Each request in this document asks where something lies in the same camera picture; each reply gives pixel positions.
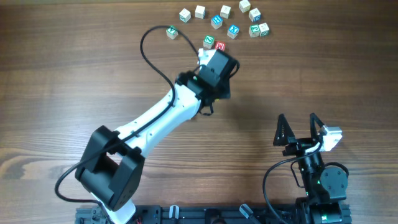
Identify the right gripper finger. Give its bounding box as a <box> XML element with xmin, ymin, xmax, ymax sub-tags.
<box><xmin>310</xmin><ymin>113</ymin><xmax>324</xmax><ymax>144</ymax></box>
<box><xmin>273</xmin><ymin>114</ymin><xmax>296</xmax><ymax>146</ymax></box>

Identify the blue letter X block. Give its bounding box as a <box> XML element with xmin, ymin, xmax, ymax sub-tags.
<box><xmin>227</xmin><ymin>24</ymin><xmax>239</xmax><ymax>39</ymax></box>

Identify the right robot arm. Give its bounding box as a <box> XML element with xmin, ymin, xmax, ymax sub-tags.
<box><xmin>273</xmin><ymin>113</ymin><xmax>352</xmax><ymax>223</ymax></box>

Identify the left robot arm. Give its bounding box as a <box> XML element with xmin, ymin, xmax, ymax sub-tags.
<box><xmin>75</xmin><ymin>49</ymin><xmax>239</xmax><ymax>223</ymax></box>

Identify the red letter M block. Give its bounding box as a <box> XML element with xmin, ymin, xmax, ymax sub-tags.
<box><xmin>215</xmin><ymin>41</ymin><xmax>226</xmax><ymax>52</ymax></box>

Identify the green letter Z block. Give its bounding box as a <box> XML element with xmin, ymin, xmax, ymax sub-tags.
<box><xmin>203</xmin><ymin>35</ymin><xmax>215</xmax><ymax>49</ymax></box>

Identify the blue letter H block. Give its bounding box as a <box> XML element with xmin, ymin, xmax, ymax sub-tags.
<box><xmin>211</xmin><ymin>15</ymin><xmax>223</xmax><ymax>29</ymax></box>

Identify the green letter J block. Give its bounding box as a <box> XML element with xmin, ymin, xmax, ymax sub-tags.
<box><xmin>249</xmin><ymin>24</ymin><xmax>261</xmax><ymax>38</ymax></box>

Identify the green letter V block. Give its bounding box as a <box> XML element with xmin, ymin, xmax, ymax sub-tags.
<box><xmin>166</xmin><ymin>26</ymin><xmax>178</xmax><ymax>40</ymax></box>

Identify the plain block with green side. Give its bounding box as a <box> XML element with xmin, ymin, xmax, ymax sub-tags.
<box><xmin>220</xmin><ymin>5</ymin><xmax>231</xmax><ymax>19</ymax></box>

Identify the plain wooden block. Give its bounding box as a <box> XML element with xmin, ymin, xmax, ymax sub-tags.
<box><xmin>195</xmin><ymin>5</ymin><xmax>206</xmax><ymax>19</ymax></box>

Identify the block with green drawing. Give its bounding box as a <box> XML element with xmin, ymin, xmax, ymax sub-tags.
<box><xmin>259</xmin><ymin>22</ymin><xmax>270</xmax><ymax>37</ymax></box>

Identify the block with blue side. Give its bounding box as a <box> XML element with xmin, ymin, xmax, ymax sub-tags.
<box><xmin>249</xmin><ymin>8</ymin><xmax>261</xmax><ymax>22</ymax></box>

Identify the block with yellow side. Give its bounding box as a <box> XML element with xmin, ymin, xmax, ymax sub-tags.
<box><xmin>239</xmin><ymin>0</ymin><xmax>251</xmax><ymax>13</ymax></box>

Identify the right black cable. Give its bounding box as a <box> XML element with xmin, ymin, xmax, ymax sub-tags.
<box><xmin>262</xmin><ymin>142</ymin><xmax>323</xmax><ymax>224</ymax></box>

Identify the black cable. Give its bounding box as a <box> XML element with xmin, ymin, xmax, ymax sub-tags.
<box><xmin>262</xmin><ymin>142</ymin><xmax>323</xmax><ymax>224</ymax></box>
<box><xmin>54</xmin><ymin>25</ymin><xmax>201</xmax><ymax>218</ymax></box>

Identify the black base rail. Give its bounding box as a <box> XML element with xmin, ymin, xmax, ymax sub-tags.
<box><xmin>74</xmin><ymin>203</ymin><xmax>352</xmax><ymax>224</ymax></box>

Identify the left black cable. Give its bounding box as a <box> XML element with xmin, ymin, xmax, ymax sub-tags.
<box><xmin>54</xmin><ymin>25</ymin><xmax>201</xmax><ymax>218</ymax></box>

